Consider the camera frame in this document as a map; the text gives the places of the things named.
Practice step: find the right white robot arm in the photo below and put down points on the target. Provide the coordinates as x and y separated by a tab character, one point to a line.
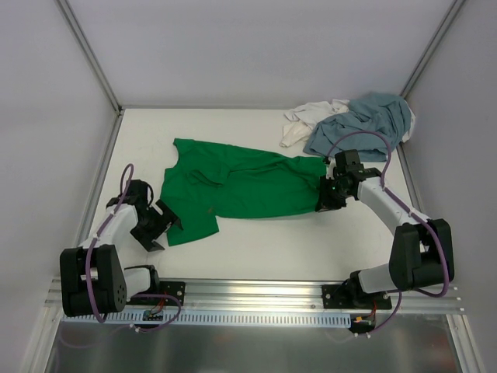
421	257

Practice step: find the white slotted cable duct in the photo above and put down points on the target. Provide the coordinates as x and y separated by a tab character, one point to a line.
233	318

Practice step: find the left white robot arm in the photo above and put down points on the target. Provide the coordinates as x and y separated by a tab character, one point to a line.
93	280

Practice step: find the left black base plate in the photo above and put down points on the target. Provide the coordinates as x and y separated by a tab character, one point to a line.
176	289

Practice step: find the right aluminium frame post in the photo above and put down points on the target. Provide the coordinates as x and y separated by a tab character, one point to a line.
435	41

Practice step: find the left aluminium frame post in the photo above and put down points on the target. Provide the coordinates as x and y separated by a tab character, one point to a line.
77	31

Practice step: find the aluminium mounting rail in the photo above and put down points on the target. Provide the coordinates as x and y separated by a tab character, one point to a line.
295	296

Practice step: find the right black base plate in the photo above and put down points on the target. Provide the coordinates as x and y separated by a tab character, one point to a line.
338	296

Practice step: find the blue-grey t-shirt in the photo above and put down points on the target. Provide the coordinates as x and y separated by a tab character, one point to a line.
374	124

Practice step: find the aluminium frame post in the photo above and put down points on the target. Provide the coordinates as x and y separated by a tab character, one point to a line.
435	41
77	31

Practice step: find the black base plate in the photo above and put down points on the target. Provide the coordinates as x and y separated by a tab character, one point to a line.
338	296
176	289

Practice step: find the green t-shirt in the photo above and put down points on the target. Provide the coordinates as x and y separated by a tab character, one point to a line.
211	181

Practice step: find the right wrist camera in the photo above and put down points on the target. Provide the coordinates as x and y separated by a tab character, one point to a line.
347	161

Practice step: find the white t-shirt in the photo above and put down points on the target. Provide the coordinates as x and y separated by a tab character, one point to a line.
303	119

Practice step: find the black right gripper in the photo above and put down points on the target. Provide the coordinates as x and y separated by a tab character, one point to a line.
330	195

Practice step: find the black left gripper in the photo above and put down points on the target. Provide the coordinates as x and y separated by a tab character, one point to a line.
154	224

